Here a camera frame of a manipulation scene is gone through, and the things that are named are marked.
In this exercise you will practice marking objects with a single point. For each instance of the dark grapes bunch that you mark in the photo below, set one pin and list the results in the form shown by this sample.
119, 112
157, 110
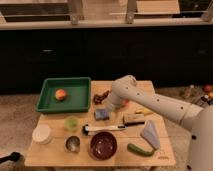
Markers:
97, 99

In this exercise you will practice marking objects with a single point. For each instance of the grey folded cloth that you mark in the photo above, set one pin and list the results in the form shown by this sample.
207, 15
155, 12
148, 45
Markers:
149, 133

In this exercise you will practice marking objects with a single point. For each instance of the black object on floor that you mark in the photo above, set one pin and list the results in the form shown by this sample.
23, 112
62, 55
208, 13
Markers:
14, 156

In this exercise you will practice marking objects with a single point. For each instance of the small metal cup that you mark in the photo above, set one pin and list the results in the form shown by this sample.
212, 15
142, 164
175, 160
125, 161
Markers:
72, 144

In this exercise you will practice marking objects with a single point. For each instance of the blue sponge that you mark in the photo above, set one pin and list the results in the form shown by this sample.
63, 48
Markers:
101, 114

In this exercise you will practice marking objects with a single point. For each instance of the orange peach fruit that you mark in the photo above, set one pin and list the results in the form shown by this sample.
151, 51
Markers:
60, 94

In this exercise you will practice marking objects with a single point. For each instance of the wooden block brush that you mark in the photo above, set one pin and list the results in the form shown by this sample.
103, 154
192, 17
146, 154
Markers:
133, 119

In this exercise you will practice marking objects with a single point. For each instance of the orange bowl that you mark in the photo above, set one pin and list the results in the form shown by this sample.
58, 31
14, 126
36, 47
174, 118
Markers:
125, 103

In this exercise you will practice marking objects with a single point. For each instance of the green plastic tray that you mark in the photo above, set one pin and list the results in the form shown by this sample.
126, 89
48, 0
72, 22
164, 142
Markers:
78, 91

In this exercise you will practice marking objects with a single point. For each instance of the dark red bowl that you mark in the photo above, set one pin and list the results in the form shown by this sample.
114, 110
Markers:
103, 145

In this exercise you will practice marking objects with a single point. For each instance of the green plastic cup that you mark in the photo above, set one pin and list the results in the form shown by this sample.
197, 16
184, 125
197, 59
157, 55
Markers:
71, 123

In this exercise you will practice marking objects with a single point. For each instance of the yellow banana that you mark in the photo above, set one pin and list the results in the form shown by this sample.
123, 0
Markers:
143, 111

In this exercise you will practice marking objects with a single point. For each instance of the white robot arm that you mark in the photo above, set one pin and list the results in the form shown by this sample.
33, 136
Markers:
197, 120

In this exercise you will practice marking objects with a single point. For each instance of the green cucumber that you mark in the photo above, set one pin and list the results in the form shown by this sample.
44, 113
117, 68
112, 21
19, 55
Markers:
135, 149

